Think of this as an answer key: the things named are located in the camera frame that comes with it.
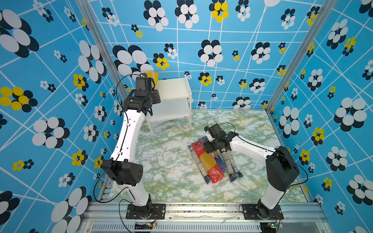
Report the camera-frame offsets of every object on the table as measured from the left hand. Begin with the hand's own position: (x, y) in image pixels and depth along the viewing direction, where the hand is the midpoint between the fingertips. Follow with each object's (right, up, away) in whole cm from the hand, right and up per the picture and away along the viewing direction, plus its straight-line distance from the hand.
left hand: (153, 93), depth 76 cm
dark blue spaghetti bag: (+38, -40, +12) cm, 56 cm away
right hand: (+32, -30, +15) cm, 46 cm away
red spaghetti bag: (+33, -44, +4) cm, 55 cm away
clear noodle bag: (+24, -40, +12) cm, 48 cm away
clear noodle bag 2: (+44, -40, +12) cm, 60 cm away
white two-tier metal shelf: (+10, -3, +17) cm, 20 cm away
